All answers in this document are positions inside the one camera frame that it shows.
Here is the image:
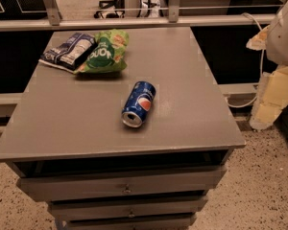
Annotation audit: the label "black office chair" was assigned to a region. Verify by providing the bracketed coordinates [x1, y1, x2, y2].
[93, 0, 124, 18]

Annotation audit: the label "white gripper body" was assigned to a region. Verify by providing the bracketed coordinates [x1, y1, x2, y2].
[266, 1, 288, 65]

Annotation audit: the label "green chip bag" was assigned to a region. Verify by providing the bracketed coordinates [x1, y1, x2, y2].
[74, 29, 129, 75]

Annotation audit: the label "blue pepsi can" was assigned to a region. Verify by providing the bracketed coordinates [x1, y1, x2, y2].
[122, 81, 156, 128]

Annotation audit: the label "white cable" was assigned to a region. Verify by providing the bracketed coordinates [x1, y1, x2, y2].
[226, 11, 267, 109]

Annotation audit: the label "grey drawer cabinet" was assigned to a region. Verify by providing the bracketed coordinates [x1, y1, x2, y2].
[0, 27, 247, 230]

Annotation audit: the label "bottom grey drawer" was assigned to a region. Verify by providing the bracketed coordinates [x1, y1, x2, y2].
[55, 213, 196, 230]

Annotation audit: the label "blue chip bag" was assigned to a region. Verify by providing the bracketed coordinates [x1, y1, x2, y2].
[39, 33, 97, 73]

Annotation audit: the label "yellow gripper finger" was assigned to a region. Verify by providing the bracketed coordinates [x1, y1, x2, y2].
[246, 27, 269, 51]
[250, 65, 288, 130]

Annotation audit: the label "top grey drawer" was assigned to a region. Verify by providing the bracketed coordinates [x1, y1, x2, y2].
[17, 166, 227, 201]

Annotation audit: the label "grey metal railing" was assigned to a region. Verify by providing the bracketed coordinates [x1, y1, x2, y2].
[0, 0, 274, 32]

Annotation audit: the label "middle grey drawer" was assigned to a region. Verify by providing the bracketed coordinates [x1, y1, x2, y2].
[49, 195, 207, 220]

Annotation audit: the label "grey drawer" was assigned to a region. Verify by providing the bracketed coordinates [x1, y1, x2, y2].
[17, 166, 227, 201]
[55, 213, 196, 230]
[49, 195, 207, 220]

